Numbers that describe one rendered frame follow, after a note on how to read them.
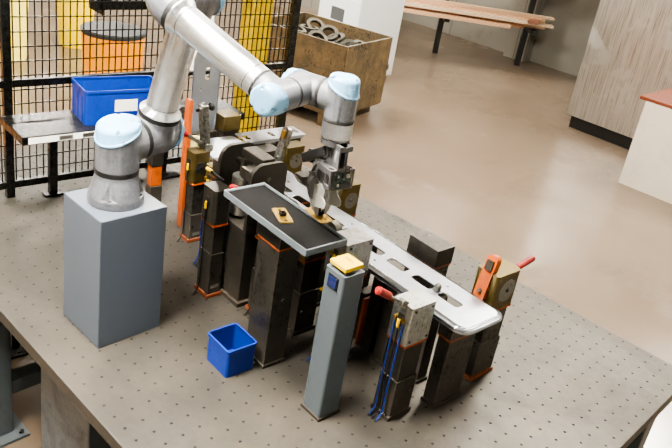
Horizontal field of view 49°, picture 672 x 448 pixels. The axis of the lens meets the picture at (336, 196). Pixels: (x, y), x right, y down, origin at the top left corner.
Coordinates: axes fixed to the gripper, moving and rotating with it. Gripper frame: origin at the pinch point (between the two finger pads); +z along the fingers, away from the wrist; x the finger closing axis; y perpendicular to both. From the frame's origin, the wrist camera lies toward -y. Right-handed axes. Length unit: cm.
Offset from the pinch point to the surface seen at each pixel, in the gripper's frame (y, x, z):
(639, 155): -178, 428, 96
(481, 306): 24, 41, 23
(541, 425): 44, 55, 53
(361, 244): -0.1, 15.8, 13.0
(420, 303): 24.0, 18.3, 17.4
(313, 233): -0.5, -0.3, 7.3
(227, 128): -110, 28, 22
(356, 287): 17.5, 2.2, 13.3
